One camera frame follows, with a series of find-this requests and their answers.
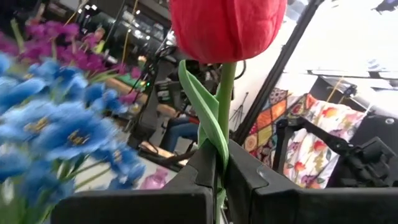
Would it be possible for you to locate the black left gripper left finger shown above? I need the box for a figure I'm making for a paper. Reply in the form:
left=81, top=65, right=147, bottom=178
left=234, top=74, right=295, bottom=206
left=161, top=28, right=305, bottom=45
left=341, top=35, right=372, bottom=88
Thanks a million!
left=50, top=139, right=218, bottom=224

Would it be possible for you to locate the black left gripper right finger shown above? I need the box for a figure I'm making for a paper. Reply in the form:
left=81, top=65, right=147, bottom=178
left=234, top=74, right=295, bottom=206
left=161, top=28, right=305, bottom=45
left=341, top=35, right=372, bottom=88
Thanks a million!
left=223, top=139, right=398, bottom=224

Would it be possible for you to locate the blue artificial flower bunch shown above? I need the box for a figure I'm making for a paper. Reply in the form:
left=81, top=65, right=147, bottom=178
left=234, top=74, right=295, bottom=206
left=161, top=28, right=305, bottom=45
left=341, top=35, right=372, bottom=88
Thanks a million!
left=0, top=51, right=147, bottom=224

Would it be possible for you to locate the purple artificial flower bunch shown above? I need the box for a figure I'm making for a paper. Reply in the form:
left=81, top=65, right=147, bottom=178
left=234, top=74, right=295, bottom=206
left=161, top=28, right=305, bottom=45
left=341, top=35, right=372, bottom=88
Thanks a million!
left=0, top=20, right=144, bottom=105

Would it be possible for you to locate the red artificial tulip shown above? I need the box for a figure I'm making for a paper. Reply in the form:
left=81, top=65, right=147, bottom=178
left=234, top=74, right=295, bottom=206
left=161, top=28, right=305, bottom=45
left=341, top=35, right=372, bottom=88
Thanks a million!
left=169, top=0, right=287, bottom=224

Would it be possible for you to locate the pink glass vase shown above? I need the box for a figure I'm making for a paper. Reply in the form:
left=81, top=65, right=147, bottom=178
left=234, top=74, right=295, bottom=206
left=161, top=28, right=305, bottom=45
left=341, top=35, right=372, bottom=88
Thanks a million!
left=139, top=166, right=178, bottom=190

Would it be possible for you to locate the white floral cloth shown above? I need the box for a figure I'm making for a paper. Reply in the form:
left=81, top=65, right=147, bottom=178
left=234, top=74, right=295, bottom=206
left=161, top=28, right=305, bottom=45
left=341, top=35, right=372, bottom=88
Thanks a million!
left=281, top=95, right=368, bottom=190

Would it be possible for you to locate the person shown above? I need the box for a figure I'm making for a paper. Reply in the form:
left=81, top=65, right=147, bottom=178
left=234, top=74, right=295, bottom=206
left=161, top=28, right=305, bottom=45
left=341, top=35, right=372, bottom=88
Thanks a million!
left=160, top=107, right=201, bottom=153

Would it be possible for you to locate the colourful patchwork cloth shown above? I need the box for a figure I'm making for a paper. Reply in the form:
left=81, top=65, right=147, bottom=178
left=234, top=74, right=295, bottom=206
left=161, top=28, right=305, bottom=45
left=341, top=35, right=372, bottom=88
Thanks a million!
left=243, top=88, right=315, bottom=159

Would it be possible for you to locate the black gantry pole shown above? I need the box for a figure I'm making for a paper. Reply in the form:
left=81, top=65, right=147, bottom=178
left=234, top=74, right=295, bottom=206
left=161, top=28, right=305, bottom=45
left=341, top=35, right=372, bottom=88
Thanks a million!
left=233, top=0, right=326, bottom=146

